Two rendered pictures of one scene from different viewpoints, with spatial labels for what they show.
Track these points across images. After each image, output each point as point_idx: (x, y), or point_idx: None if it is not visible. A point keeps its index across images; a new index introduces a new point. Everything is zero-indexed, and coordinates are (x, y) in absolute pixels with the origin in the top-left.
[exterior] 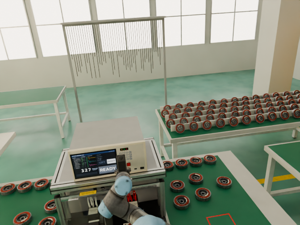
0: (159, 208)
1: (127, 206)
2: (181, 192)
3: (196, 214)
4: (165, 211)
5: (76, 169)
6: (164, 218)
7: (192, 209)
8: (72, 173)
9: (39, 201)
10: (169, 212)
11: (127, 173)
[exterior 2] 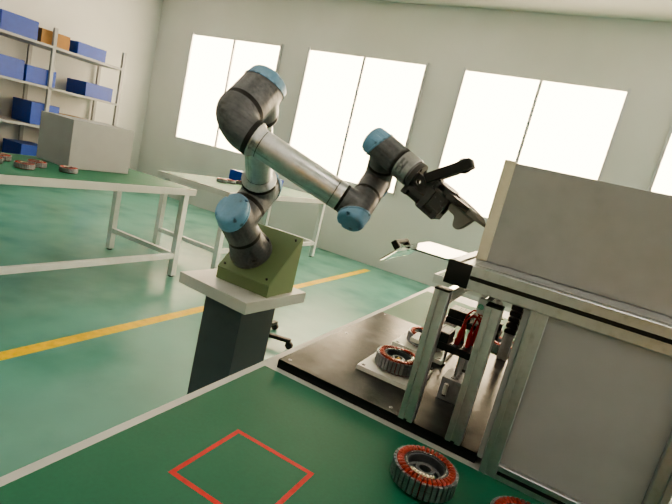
0: (438, 428)
1: (362, 181)
2: None
3: (348, 469)
4: (420, 441)
5: None
6: (393, 411)
7: (375, 479)
8: None
9: None
10: (409, 442)
11: (412, 158)
